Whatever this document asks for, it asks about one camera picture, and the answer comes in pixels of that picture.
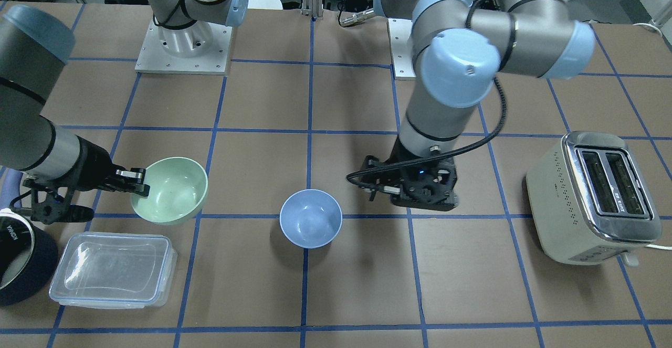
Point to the cream toaster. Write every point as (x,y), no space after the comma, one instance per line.
(589,201)

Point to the clear plastic food container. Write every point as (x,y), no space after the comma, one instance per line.
(114,271)

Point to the green bowl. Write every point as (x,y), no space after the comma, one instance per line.
(178,190)

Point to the dark blue saucepan with lid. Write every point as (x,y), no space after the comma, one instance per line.
(28,254)

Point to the blue bowl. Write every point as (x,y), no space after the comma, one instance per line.
(310,218)

